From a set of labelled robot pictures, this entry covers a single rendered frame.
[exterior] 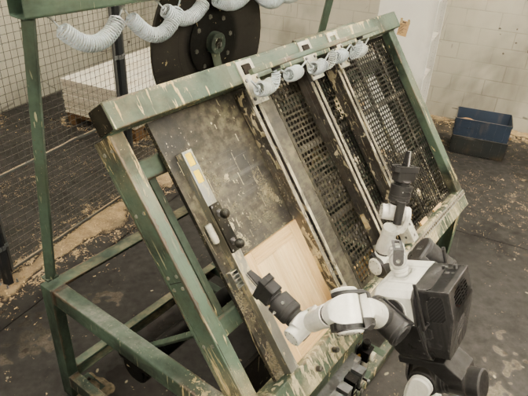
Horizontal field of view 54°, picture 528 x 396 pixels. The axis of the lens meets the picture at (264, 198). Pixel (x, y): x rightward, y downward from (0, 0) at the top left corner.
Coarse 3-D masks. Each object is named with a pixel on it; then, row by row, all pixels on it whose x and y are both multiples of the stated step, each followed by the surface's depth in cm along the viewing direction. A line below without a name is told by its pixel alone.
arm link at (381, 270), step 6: (408, 252) 211; (372, 258) 224; (372, 264) 224; (378, 264) 221; (384, 264) 220; (372, 270) 225; (378, 270) 222; (384, 270) 220; (390, 270) 219; (378, 276) 224; (384, 276) 221
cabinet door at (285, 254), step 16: (288, 224) 223; (272, 240) 214; (288, 240) 221; (304, 240) 227; (256, 256) 206; (272, 256) 212; (288, 256) 219; (304, 256) 225; (256, 272) 204; (272, 272) 210; (288, 272) 217; (304, 272) 223; (320, 272) 229; (288, 288) 214; (304, 288) 221; (320, 288) 227; (304, 304) 218; (320, 304) 225; (320, 336) 220; (304, 352) 212
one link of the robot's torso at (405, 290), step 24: (408, 264) 193; (432, 264) 188; (456, 264) 180; (384, 288) 182; (408, 288) 177; (432, 288) 173; (456, 288) 185; (408, 312) 176; (432, 312) 174; (456, 312) 173; (408, 336) 182; (432, 336) 178; (456, 336) 180; (432, 360) 184
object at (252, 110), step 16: (240, 64) 212; (256, 80) 217; (272, 80) 208; (240, 96) 218; (256, 96) 214; (256, 112) 217; (256, 128) 220; (272, 128) 222; (272, 144) 219; (272, 160) 222; (288, 176) 222; (288, 192) 223; (288, 208) 227; (304, 208) 226; (304, 224) 225; (320, 240) 228; (320, 256) 226; (336, 272) 229
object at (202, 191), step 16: (192, 176) 191; (208, 192) 194; (208, 208) 193; (224, 240) 194; (240, 256) 198; (240, 272) 196; (256, 304) 198; (272, 320) 201; (272, 336) 200; (288, 352) 203; (288, 368) 201
